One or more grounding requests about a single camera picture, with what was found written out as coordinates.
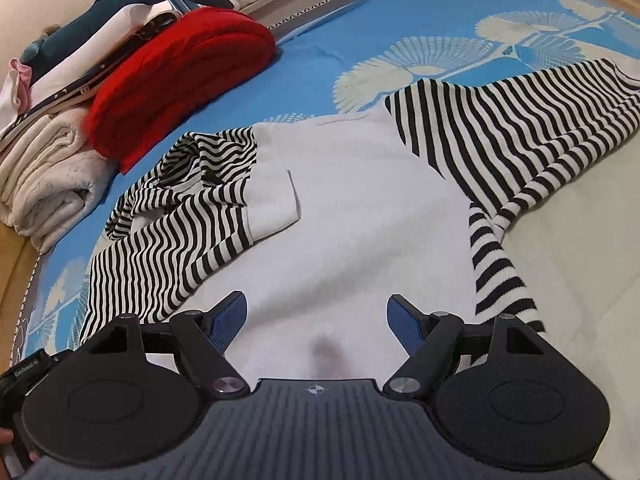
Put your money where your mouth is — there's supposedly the red folded blanket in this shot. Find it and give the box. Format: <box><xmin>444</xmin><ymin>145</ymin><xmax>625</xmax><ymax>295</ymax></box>
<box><xmin>89</xmin><ymin>7</ymin><xmax>277</xmax><ymax>176</ymax></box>

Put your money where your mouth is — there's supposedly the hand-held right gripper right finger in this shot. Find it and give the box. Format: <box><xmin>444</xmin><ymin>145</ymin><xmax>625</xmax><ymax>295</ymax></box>
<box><xmin>382</xmin><ymin>294</ymin><xmax>548</xmax><ymax>397</ymax></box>

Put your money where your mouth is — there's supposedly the white cushion with dark trim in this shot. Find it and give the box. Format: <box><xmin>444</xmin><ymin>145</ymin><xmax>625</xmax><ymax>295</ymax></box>
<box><xmin>0</xmin><ymin>2</ymin><xmax>187</xmax><ymax>137</ymax></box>

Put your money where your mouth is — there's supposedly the white folded quilt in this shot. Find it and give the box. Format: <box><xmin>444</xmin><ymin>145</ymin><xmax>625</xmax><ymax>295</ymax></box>
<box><xmin>0</xmin><ymin>112</ymin><xmax>118</xmax><ymax>256</ymax></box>

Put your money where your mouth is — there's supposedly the person's left hand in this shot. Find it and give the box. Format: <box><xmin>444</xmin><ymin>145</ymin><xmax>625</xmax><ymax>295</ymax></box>
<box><xmin>0</xmin><ymin>428</ymin><xmax>40</xmax><ymax>463</ymax></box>

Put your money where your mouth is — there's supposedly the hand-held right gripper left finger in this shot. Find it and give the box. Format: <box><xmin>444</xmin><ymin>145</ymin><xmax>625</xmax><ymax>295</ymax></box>
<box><xmin>80</xmin><ymin>291</ymin><xmax>252</xmax><ymax>399</ymax></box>

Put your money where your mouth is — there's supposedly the pink cloth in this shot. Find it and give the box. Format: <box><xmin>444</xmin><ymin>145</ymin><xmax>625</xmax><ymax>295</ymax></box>
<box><xmin>0</xmin><ymin>58</ymin><xmax>34</xmax><ymax>127</ymax></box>

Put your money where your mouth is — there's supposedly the blue cream floral bed sheet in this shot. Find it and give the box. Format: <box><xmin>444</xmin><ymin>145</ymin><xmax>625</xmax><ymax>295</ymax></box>
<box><xmin>12</xmin><ymin>0</ymin><xmax>640</xmax><ymax>391</ymax></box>

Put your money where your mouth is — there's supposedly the white sweater with striped sleeves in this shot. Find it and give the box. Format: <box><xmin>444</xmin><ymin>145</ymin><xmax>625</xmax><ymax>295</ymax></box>
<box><xmin>80</xmin><ymin>58</ymin><xmax>640</xmax><ymax>391</ymax></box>

